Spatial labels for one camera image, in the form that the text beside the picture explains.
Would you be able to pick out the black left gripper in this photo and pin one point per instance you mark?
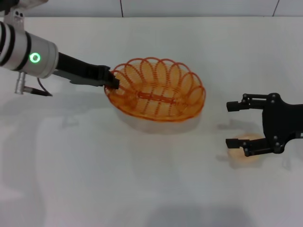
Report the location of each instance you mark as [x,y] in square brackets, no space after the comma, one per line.
[75,69]

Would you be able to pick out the round pale bread bun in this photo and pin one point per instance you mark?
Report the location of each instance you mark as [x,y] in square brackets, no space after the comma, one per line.
[236,153]

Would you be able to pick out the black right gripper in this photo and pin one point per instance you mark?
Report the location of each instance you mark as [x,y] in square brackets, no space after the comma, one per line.
[277,123]

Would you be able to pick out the orange woven plastic basket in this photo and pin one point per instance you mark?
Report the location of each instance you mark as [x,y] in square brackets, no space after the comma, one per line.
[156,94]

